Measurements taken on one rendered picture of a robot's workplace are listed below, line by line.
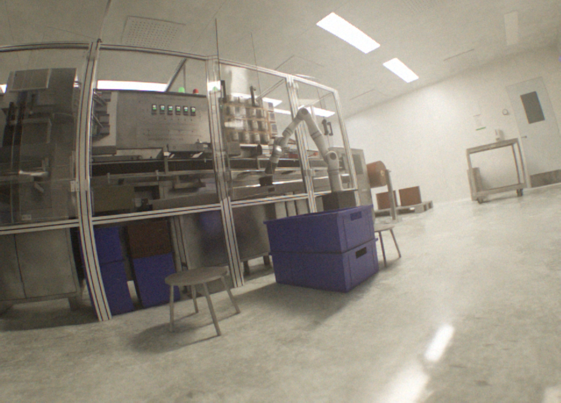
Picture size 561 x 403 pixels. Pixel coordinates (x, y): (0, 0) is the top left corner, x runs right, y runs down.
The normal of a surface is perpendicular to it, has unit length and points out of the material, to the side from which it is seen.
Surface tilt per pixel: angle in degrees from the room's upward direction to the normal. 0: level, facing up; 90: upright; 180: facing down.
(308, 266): 90
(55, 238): 90
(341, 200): 90
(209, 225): 90
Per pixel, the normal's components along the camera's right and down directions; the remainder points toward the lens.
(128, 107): 0.62, -0.15
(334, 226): -0.74, 0.07
